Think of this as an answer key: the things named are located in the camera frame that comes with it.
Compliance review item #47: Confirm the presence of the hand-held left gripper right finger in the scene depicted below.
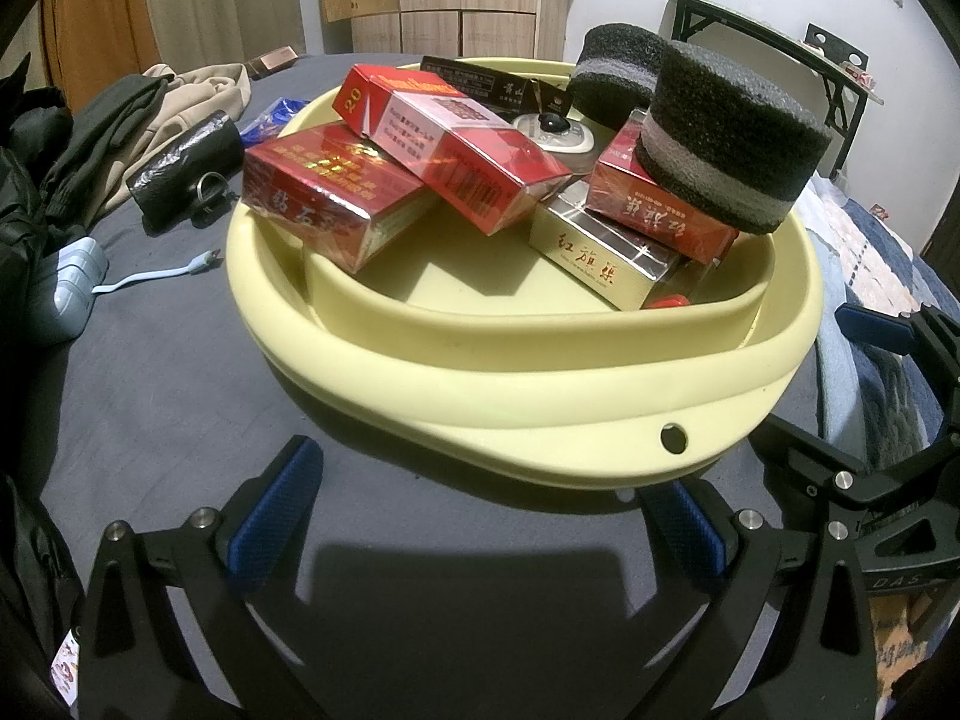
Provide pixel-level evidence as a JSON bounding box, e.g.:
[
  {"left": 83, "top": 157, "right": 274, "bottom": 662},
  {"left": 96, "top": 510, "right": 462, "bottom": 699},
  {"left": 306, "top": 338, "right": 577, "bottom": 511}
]
[{"left": 639, "top": 478, "right": 880, "bottom": 720}]

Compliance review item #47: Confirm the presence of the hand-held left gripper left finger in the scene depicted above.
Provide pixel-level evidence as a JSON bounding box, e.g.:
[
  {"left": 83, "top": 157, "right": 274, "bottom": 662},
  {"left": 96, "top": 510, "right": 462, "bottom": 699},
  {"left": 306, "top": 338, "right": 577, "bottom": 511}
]
[{"left": 75, "top": 433, "right": 327, "bottom": 720}]

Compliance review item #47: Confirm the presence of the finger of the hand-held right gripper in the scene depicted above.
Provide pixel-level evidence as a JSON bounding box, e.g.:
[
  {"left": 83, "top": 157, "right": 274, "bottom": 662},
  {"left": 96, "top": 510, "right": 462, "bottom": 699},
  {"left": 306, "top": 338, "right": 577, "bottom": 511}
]
[
  {"left": 834, "top": 302, "right": 960, "bottom": 428},
  {"left": 748, "top": 418, "right": 912, "bottom": 518}
]

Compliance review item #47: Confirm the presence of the pale yellow plastic basin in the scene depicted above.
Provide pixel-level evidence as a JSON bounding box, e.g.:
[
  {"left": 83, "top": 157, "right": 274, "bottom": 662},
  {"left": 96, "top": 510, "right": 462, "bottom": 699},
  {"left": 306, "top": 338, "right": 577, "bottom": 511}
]
[{"left": 223, "top": 56, "right": 826, "bottom": 492}]

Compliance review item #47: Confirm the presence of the black foam cylinder grey stripe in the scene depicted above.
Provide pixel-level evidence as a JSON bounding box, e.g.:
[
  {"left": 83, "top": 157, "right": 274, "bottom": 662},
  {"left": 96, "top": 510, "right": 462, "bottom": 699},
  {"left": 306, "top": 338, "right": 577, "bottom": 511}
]
[
  {"left": 564, "top": 24, "right": 672, "bottom": 132},
  {"left": 636, "top": 41, "right": 833, "bottom": 235}
]

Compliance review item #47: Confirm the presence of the shiny red cigarette box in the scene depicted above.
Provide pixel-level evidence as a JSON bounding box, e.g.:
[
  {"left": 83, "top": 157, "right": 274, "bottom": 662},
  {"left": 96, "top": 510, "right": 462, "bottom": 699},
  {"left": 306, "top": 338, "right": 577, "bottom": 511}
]
[{"left": 583, "top": 109, "right": 740, "bottom": 265}]

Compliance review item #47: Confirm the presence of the dark red cigarette box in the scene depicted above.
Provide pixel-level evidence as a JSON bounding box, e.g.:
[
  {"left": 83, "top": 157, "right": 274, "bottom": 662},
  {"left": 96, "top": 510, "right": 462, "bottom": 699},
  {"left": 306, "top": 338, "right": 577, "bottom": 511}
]
[{"left": 241, "top": 122, "right": 440, "bottom": 273}]

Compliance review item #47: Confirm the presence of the red and white cigarette pack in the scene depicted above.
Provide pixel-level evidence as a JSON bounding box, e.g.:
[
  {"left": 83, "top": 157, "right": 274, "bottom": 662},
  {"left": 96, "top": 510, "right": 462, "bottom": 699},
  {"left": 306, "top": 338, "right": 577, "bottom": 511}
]
[{"left": 332, "top": 64, "right": 575, "bottom": 235}]

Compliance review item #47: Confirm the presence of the blue white checkered blanket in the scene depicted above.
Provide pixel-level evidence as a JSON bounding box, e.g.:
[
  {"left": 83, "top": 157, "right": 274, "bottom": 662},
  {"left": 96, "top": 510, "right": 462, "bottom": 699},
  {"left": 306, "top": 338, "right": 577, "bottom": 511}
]
[{"left": 795, "top": 172, "right": 960, "bottom": 458}]

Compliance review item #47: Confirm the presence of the white printed sticker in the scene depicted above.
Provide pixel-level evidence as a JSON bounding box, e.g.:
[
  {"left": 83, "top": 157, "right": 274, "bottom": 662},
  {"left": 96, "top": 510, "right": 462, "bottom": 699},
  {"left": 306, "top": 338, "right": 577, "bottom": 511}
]
[{"left": 46, "top": 626, "right": 82, "bottom": 706}]

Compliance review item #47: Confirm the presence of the shiny gold cigarette box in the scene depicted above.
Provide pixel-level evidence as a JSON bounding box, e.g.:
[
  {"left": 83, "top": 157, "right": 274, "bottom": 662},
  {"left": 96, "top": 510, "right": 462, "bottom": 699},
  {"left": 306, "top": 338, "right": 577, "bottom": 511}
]
[{"left": 527, "top": 184, "right": 687, "bottom": 312}]

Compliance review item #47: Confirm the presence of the black chair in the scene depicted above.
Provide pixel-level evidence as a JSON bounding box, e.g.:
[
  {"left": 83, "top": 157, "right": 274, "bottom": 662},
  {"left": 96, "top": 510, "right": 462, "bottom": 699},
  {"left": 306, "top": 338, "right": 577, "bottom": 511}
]
[{"left": 806, "top": 22, "right": 871, "bottom": 72}]

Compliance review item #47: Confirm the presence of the light blue charger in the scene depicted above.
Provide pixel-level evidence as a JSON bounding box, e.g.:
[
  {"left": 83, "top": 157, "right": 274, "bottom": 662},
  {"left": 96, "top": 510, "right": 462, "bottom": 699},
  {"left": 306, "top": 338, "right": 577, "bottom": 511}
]
[{"left": 22, "top": 236, "right": 110, "bottom": 350}]

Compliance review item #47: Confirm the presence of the black folding table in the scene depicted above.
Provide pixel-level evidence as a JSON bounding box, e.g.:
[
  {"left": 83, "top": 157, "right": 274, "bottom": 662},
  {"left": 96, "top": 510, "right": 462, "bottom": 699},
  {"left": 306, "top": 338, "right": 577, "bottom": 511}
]
[{"left": 651, "top": 0, "right": 886, "bottom": 181}]

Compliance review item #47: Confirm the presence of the black plastic wrapped bundle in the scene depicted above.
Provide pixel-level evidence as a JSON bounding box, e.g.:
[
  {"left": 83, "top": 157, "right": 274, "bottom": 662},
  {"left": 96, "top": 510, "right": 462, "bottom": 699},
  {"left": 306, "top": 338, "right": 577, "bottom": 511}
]
[{"left": 126, "top": 110, "right": 242, "bottom": 230}]

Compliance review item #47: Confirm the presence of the small black cigarette box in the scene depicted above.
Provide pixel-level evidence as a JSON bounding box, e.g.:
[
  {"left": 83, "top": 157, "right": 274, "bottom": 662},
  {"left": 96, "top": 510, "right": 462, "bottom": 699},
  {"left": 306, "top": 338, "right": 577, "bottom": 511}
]
[{"left": 525, "top": 77, "right": 575, "bottom": 121}]

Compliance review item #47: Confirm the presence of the blue plastic packet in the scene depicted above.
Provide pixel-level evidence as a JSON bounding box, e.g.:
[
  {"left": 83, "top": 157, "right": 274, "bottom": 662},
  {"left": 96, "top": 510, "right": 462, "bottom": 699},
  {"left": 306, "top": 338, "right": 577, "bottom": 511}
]
[{"left": 238, "top": 96, "right": 308, "bottom": 147}]

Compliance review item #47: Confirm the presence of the black clothing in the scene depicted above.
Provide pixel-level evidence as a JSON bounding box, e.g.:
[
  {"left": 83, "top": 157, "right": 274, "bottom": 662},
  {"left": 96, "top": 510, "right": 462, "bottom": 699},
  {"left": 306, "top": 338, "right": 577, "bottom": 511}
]
[{"left": 0, "top": 52, "right": 76, "bottom": 361}]

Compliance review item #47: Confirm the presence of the dark green jacket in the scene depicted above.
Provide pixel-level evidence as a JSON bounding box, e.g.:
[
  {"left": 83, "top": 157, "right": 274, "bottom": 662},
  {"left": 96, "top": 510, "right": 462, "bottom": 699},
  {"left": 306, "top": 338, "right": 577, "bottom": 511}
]
[{"left": 41, "top": 73, "right": 170, "bottom": 230}]

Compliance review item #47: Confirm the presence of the pile of clothes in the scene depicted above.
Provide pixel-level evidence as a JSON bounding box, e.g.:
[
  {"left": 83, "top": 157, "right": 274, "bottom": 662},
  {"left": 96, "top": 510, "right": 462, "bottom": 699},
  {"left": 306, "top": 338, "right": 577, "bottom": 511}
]
[{"left": 90, "top": 60, "right": 252, "bottom": 215}]

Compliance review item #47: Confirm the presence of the copper coloured small box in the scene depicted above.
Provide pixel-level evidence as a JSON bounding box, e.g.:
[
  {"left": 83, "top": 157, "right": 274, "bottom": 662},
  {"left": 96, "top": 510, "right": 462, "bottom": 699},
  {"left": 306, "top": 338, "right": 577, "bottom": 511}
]
[{"left": 244, "top": 47, "right": 299, "bottom": 81}]

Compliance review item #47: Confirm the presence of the light wood cabinet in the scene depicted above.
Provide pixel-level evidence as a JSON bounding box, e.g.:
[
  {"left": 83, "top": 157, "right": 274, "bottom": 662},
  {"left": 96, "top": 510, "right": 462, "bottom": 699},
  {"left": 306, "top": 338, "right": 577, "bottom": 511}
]
[{"left": 315, "top": 0, "right": 578, "bottom": 61}]

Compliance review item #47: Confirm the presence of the light blue cable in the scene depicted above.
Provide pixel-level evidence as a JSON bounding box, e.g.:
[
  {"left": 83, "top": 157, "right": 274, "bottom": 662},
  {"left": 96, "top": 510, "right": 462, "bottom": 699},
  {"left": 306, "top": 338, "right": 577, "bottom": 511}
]
[{"left": 91, "top": 249, "right": 224, "bottom": 295}]

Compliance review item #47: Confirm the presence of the black ring clip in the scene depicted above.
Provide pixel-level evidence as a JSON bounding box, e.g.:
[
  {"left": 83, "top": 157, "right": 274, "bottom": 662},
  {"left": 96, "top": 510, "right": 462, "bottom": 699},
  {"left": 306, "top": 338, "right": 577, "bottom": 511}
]
[{"left": 191, "top": 172, "right": 230, "bottom": 230}]

